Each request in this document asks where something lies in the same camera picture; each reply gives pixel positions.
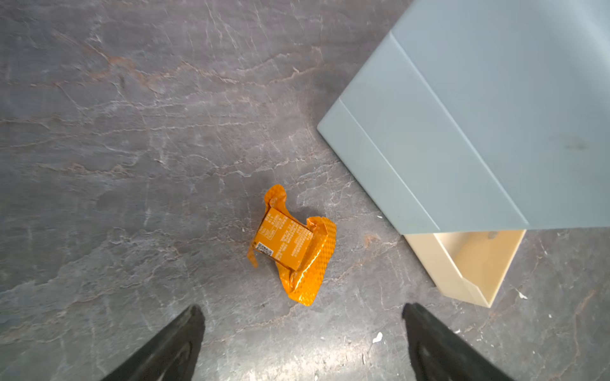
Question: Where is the light blue drawer box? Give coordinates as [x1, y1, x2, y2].
[318, 1, 609, 307]

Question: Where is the orange cookie packet left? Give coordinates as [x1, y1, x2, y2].
[247, 184, 337, 306]

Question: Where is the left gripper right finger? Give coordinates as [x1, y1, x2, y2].
[402, 303, 511, 380]

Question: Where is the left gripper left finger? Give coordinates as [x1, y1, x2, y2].
[103, 304, 205, 381]

